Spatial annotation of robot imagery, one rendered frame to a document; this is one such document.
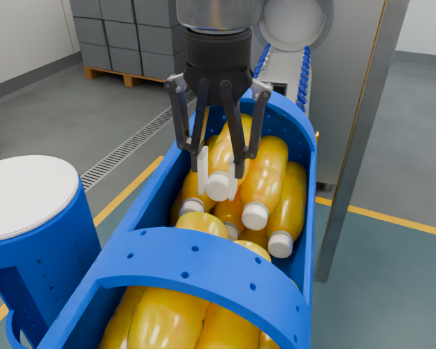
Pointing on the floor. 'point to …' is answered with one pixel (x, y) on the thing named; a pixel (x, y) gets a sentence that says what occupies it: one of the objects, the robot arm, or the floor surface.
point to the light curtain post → (361, 127)
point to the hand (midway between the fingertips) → (218, 174)
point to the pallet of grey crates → (130, 39)
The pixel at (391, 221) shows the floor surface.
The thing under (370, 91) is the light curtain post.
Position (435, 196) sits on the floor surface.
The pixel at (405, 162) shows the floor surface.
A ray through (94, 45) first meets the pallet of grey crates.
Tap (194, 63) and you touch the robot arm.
